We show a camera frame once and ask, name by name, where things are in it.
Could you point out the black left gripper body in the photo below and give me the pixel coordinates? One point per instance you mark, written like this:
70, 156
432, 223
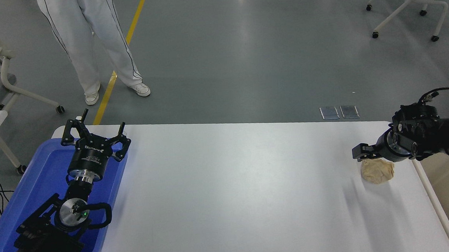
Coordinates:
88, 159

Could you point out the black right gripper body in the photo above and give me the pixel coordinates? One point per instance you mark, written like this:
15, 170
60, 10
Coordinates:
383, 147

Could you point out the tan paper ball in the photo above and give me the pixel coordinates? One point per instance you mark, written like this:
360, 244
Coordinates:
377, 171

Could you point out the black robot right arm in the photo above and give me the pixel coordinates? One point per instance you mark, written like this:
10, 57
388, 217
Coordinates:
443, 136

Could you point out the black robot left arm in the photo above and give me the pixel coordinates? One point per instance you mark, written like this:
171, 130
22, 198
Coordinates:
41, 246

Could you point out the metal floor plate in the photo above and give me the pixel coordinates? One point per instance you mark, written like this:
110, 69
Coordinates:
329, 113
349, 111

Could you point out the blue plastic tray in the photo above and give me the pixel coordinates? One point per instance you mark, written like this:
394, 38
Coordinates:
44, 176

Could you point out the person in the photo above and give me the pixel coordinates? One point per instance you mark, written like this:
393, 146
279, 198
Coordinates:
83, 45

